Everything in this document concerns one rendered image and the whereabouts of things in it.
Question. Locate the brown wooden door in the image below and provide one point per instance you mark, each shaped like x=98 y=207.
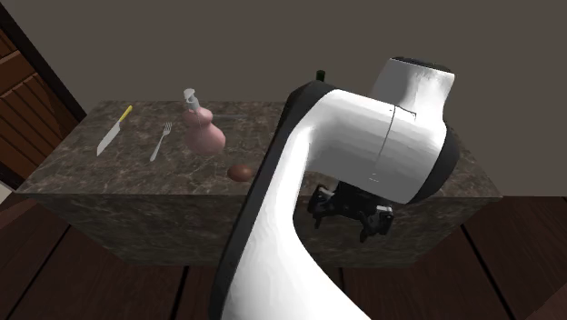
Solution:
x=26 y=115

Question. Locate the silver fork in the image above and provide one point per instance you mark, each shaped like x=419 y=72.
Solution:
x=160 y=142

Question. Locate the brown egg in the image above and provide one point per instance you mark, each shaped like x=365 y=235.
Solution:
x=239 y=173

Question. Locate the pink spray bottle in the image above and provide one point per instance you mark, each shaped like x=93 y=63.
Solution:
x=203 y=133

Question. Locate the dark green bottle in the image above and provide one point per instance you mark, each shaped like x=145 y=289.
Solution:
x=320 y=75

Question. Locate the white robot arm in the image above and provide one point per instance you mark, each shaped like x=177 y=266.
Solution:
x=354 y=142

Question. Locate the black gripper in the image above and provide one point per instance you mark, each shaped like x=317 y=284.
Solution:
x=354 y=199

